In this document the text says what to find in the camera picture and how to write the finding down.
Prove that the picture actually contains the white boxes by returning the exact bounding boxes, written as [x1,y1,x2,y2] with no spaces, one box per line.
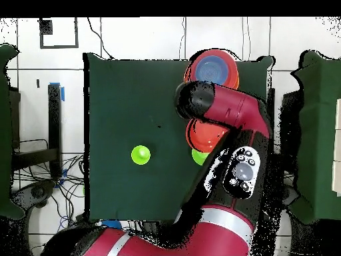
[331,98,341,197]

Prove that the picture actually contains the green plastic bowl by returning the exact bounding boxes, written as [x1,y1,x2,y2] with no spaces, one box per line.
[191,148,210,166]

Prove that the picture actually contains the green plastic cup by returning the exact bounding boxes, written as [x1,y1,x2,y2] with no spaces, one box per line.
[131,145,151,165]

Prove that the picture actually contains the dark green tablecloth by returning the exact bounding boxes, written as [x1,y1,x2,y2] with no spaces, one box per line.
[82,52,275,223]

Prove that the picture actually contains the black office chair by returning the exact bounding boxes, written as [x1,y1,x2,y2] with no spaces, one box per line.
[13,180,57,211]

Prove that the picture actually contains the cable tangle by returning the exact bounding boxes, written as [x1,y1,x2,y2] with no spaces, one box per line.
[13,154,86,230]

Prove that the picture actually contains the black floor cable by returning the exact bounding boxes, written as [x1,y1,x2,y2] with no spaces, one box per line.
[87,17,116,61]

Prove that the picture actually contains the red plastic bowl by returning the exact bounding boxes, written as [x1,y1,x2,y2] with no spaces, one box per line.
[185,118,230,153]
[184,49,240,90]

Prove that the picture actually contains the blue plastic cup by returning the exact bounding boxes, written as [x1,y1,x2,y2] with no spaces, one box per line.
[102,220,123,230]

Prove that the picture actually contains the green covered side table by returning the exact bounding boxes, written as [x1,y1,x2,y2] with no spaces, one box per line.
[291,50,341,225]
[0,43,26,221]

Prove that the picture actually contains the small blue plastic bowl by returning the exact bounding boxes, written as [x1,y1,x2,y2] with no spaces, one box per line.
[194,55,228,82]

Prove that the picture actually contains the black metal stand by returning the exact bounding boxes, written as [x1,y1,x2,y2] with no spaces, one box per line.
[11,83,65,179]

